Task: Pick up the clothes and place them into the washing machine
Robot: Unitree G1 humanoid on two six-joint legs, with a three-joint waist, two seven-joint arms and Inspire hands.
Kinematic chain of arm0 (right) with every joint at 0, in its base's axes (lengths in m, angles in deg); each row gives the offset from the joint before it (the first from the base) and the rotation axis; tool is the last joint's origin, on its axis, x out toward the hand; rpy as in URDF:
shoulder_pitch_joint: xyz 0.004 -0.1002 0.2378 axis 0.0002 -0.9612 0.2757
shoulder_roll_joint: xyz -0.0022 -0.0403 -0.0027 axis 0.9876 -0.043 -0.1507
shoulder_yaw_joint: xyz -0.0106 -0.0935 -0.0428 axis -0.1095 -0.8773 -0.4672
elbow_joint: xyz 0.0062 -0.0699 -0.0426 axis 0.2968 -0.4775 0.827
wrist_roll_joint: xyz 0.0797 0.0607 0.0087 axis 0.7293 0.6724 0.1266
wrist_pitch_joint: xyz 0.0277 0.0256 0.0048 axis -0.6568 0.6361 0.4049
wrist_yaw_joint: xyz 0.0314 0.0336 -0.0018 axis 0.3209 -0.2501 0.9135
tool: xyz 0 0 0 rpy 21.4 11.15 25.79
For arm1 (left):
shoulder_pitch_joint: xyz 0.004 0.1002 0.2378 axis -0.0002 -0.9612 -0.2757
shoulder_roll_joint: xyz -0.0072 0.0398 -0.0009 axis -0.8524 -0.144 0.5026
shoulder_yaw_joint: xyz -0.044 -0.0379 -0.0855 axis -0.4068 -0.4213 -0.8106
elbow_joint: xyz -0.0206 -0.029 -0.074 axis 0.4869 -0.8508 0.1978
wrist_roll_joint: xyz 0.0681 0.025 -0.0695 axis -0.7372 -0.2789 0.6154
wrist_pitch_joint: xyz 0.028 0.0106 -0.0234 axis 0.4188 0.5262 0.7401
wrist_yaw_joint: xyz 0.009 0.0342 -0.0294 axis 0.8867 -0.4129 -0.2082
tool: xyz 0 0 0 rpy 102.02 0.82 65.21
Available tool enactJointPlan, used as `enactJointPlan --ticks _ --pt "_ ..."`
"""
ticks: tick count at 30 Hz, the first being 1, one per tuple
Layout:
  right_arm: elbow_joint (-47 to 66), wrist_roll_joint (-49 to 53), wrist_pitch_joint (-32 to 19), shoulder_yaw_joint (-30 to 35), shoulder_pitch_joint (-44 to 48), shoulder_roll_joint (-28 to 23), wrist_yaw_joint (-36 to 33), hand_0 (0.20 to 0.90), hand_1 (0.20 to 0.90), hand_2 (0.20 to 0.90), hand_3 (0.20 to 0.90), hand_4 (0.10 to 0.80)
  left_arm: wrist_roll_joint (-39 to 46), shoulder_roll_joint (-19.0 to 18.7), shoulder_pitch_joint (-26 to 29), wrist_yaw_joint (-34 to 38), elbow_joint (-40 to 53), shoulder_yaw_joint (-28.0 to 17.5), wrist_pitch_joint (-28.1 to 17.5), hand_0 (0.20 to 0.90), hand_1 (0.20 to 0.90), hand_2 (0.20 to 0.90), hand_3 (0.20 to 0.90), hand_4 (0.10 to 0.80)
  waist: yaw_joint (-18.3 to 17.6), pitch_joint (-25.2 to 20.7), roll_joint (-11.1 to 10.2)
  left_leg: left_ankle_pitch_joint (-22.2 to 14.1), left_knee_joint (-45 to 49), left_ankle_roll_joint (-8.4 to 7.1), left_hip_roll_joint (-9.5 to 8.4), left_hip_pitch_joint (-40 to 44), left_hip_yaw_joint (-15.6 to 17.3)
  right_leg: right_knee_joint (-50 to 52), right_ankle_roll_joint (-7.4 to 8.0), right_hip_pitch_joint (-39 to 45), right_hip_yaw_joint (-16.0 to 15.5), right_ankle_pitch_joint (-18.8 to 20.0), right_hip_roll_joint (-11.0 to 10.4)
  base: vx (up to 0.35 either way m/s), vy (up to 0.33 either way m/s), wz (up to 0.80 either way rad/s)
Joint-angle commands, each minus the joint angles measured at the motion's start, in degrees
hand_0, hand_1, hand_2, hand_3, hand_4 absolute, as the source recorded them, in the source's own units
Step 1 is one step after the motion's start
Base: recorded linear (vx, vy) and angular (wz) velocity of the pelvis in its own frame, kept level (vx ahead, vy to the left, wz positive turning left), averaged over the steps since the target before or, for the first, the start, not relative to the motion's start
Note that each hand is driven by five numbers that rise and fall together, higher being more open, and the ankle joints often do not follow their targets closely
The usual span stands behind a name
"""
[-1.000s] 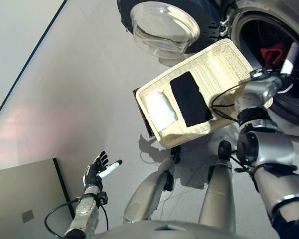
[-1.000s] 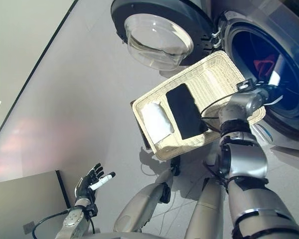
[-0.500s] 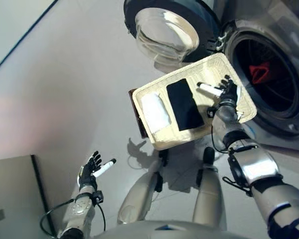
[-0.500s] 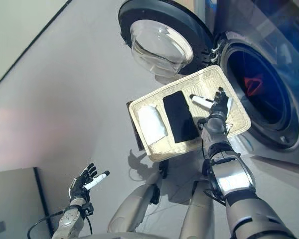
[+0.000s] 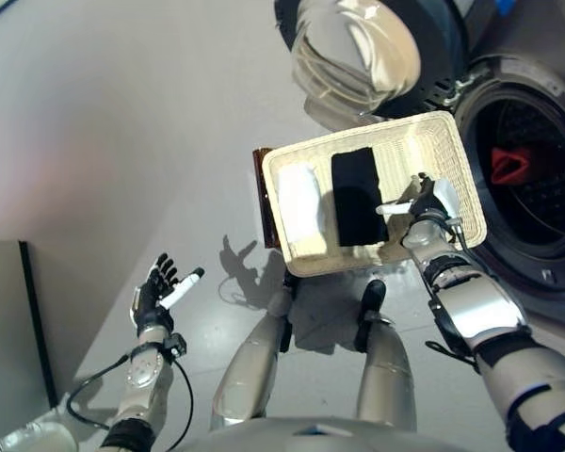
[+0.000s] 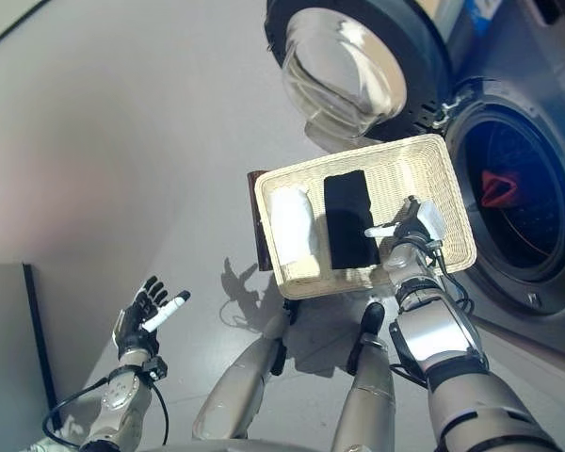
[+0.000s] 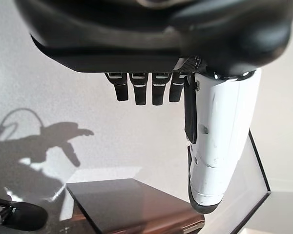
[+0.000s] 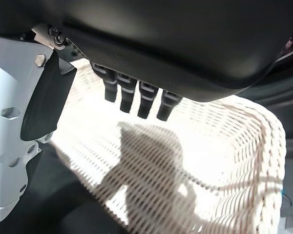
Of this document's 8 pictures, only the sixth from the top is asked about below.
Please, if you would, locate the silver left robot leg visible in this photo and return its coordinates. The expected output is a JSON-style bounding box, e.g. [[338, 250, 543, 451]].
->
[[190, 299, 297, 443]]

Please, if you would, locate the cream wicker basket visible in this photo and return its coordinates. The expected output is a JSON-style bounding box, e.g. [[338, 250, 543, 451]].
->
[[253, 133, 478, 301]]

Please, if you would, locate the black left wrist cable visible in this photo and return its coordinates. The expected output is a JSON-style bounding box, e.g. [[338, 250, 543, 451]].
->
[[41, 375, 170, 447]]

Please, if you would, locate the black cloth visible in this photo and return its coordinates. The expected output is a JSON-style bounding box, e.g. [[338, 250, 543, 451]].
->
[[322, 170, 382, 273]]

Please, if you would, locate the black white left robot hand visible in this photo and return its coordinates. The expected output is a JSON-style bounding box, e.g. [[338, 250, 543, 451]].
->
[[110, 275, 192, 363]]

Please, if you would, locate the round glass washing machine door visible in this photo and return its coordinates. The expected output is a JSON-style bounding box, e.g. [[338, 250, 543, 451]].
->
[[262, 0, 454, 143]]

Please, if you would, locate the dark brown stool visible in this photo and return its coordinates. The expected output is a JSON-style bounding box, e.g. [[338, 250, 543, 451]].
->
[[246, 169, 275, 274]]

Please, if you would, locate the white cloth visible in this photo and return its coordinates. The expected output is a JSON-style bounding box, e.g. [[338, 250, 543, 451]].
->
[[268, 186, 321, 268]]

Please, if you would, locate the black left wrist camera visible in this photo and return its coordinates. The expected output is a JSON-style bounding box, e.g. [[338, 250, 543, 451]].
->
[[142, 356, 170, 382]]

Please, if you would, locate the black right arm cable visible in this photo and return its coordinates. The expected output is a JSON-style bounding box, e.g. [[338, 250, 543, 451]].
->
[[434, 248, 476, 327]]

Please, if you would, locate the grey front-load washing machine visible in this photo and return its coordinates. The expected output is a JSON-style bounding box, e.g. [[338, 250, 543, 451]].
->
[[431, 0, 565, 364]]

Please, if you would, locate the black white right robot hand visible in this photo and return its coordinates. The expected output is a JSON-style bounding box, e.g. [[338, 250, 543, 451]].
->
[[363, 194, 447, 248]]

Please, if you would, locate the red cloth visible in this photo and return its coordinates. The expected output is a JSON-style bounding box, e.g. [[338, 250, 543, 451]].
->
[[479, 168, 523, 209]]

